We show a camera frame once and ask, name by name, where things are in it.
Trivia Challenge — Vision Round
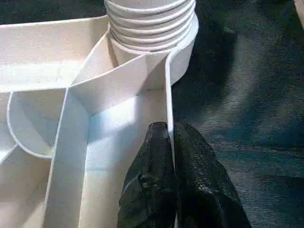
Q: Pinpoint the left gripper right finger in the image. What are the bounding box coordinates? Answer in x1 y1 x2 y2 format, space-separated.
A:
174 122 253 228

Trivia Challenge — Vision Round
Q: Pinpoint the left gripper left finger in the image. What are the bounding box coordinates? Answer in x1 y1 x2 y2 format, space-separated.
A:
117 121 178 228

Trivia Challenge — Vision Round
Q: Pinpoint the white plastic table top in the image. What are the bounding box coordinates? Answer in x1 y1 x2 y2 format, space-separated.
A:
0 13 200 228

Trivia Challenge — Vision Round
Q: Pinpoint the white plastic table leg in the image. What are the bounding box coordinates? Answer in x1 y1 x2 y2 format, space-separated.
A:
104 0 198 52

